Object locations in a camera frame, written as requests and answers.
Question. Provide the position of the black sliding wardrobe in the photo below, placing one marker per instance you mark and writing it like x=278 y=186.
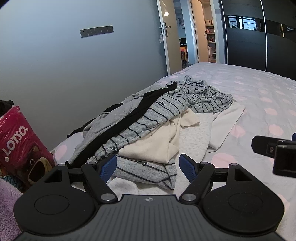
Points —
x=245 y=46

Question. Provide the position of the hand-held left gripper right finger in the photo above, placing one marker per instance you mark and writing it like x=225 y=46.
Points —
x=187 y=169

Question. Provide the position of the small hanging tag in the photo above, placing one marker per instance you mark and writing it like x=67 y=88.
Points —
x=161 y=38

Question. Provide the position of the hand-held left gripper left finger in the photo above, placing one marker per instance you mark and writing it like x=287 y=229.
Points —
x=108 y=169

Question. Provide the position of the grey wall switch panel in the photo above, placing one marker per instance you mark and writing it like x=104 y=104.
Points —
x=97 y=31

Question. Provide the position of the wooden door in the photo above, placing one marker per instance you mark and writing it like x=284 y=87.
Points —
x=173 y=51
x=201 y=23

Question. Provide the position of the grey shirt with black sleeves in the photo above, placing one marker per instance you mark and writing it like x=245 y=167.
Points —
x=129 y=111

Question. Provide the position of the grey narrow-striped pants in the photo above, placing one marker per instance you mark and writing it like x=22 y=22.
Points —
x=208 y=99

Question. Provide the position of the dark cloth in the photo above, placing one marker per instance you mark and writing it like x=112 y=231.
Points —
x=5 y=106

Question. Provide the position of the hallway shelf with items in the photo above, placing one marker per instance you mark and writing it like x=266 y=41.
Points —
x=211 y=39

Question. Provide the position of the pink bear-print plastic bag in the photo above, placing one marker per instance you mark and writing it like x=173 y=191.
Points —
x=20 y=143

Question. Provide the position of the purple fluffy blanket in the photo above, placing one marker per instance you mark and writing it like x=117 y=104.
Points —
x=9 y=208

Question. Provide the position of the orange stool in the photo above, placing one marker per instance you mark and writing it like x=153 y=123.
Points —
x=183 y=54

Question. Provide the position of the plain white garment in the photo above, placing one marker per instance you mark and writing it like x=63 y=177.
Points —
x=226 y=125

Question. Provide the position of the grey wide-striped top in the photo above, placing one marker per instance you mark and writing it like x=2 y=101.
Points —
x=161 y=109

